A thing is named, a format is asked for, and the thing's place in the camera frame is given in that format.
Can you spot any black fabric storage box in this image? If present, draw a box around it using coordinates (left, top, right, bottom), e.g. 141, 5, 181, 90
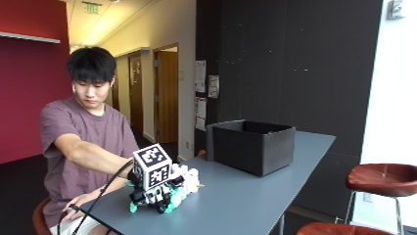
205, 118, 297, 177

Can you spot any white paper notice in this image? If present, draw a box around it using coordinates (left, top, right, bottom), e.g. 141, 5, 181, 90
195, 96, 209, 132
208, 74, 220, 99
195, 59, 208, 94

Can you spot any brown leather stool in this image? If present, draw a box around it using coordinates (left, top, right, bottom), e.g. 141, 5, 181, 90
344, 163, 417, 235
296, 222, 395, 235
31, 197, 55, 235

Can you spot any wooden door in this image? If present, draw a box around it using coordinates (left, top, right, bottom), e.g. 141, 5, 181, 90
127, 53, 145, 134
155, 50, 180, 145

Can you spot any white soft toy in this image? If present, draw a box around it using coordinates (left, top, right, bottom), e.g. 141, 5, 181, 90
169, 163, 204, 198

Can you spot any grey wall fixture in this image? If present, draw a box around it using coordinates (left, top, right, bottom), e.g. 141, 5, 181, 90
387, 0, 405, 21

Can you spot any the person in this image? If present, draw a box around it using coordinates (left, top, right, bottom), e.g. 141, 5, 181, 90
39, 46, 141, 235

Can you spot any black cable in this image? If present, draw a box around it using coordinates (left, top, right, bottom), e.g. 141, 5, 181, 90
56, 159, 136, 235

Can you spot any grey wall shelf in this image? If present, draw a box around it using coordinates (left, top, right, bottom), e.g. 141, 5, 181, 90
0, 30, 61, 45

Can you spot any green exit sign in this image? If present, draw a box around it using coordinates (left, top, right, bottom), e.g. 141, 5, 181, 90
81, 1, 104, 15

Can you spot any white marker cube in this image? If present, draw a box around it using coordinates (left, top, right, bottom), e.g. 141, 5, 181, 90
132, 143, 175, 192

